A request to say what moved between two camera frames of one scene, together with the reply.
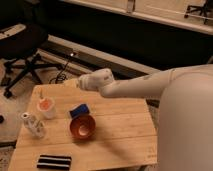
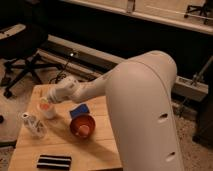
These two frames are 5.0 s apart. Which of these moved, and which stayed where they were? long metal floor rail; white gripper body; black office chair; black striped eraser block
Moved: white gripper body
Stayed: black striped eraser block; long metal floor rail; black office chair
